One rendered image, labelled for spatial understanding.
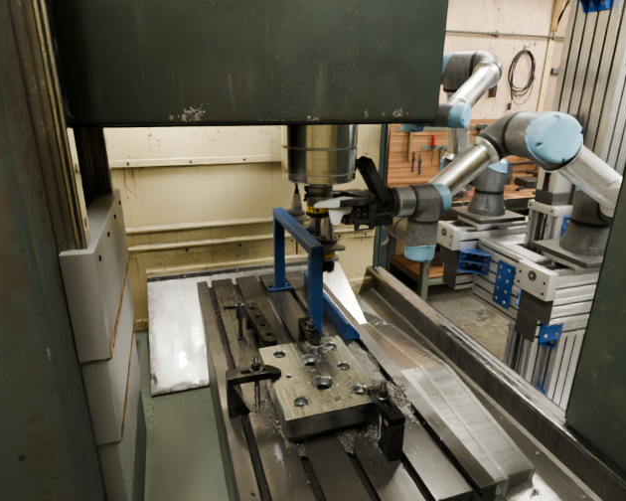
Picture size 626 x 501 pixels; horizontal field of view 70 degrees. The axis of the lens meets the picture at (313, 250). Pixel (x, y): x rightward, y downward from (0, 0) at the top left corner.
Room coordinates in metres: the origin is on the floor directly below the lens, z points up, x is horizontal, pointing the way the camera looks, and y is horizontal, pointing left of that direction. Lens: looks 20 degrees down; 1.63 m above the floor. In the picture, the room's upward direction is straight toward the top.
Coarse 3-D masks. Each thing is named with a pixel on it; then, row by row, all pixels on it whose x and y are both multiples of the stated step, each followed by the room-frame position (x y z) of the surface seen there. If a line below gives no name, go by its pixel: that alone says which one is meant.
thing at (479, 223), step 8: (456, 208) 1.90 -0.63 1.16; (464, 208) 1.90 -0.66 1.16; (464, 216) 1.80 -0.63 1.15; (472, 216) 1.77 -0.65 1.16; (480, 216) 1.77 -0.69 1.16; (488, 216) 1.77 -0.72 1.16; (496, 216) 1.77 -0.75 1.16; (504, 216) 1.77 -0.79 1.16; (512, 216) 1.77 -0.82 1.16; (520, 216) 1.77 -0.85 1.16; (456, 224) 1.85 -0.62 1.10; (464, 224) 1.85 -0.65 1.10; (472, 224) 1.78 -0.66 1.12; (480, 224) 1.71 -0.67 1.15; (488, 224) 1.77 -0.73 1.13; (496, 224) 1.78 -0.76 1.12; (504, 224) 1.79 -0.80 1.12; (512, 224) 1.82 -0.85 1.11; (520, 224) 1.84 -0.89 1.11
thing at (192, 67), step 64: (64, 0) 0.71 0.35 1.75; (128, 0) 0.73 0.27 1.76; (192, 0) 0.76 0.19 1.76; (256, 0) 0.79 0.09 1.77; (320, 0) 0.82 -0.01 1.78; (384, 0) 0.86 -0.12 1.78; (448, 0) 0.91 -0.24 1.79; (64, 64) 0.70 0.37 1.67; (128, 64) 0.73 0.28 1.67; (192, 64) 0.76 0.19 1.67; (256, 64) 0.79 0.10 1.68; (320, 64) 0.82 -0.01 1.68; (384, 64) 0.86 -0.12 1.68
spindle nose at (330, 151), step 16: (288, 128) 0.91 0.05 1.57; (304, 128) 0.88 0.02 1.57; (320, 128) 0.88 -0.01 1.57; (336, 128) 0.88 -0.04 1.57; (352, 128) 0.91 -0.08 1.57; (288, 144) 0.91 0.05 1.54; (304, 144) 0.88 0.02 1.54; (320, 144) 0.88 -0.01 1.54; (336, 144) 0.88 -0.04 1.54; (352, 144) 0.91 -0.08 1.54; (288, 160) 0.91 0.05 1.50; (304, 160) 0.88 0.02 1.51; (320, 160) 0.88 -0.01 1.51; (336, 160) 0.88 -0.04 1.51; (352, 160) 0.91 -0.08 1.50; (288, 176) 0.91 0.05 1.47; (304, 176) 0.89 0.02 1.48; (320, 176) 0.88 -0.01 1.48; (336, 176) 0.89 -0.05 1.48; (352, 176) 0.92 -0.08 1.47
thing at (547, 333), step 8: (520, 312) 1.38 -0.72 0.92; (520, 320) 1.37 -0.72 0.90; (528, 320) 1.34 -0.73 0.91; (536, 320) 1.31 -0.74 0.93; (576, 320) 1.36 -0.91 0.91; (584, 320) 1.37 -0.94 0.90; (520, 328) 1.36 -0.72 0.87; (528, 328) 1.33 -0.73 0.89; (536, 328) 1.30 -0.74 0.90; (544, 328) 1.31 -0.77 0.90; (552, 328) 1.32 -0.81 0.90; (560, 328) 1.33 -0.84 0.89; (568, 328) 1.35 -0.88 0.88; (576, 328) 1.38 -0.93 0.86; (584, 328) 1.37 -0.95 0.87; (528, 336) 1.33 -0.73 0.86; (536, 336) 1.32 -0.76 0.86; (544, 336) 1.31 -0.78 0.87; (552, 336) 1.32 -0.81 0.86; (560, 336) 1.34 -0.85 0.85
